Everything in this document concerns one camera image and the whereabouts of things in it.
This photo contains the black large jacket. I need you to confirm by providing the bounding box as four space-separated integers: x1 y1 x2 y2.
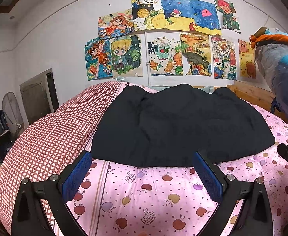
91 84 275 167

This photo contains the landscape cliff drawing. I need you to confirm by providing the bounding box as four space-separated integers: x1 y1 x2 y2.
180 32 212 76

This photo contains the orange plush toy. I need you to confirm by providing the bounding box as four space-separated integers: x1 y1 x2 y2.
249 27 288 48

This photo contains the blue sea beach drawing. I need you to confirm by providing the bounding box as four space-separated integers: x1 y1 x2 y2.
161 0 221 36

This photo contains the red checkered quilt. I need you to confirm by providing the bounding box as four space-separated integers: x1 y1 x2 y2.
0 81 125 232

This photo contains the reclining girl drawing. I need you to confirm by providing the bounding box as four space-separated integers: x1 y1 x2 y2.
98 9 134 40

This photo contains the moon night drawing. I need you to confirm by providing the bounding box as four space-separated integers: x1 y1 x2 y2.
131 0 166 31

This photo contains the anime girl swimming drawing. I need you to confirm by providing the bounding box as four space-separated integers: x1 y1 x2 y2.
84 37 113 81

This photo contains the yellow bear drawing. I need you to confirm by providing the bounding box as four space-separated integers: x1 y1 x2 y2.
238 40 257 79

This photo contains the red-haired kid drawing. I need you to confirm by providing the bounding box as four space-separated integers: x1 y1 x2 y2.
214 0 241 33

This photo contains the pink apple-print bedsheet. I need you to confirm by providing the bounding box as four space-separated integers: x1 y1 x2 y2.
41 83 288 236

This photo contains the grey standing fan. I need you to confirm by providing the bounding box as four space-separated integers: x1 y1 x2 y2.
2 92 25 138

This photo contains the wooden bed frame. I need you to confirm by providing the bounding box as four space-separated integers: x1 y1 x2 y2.
0 79 288 217

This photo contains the grey wall door panel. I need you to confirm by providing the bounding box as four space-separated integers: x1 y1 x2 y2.
20 69 59 125

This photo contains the plastic-wrapped grey bedding bundle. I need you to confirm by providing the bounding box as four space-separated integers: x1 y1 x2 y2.
255 43 288 119

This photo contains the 2024 dragon drawing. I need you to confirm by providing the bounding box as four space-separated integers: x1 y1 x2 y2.
211 36 237 80

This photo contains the fruit drink drawing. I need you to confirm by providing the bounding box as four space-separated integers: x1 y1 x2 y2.
147 32 184 76

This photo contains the blond boy drawing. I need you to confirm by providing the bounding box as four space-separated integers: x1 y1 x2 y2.
109 35 143 78

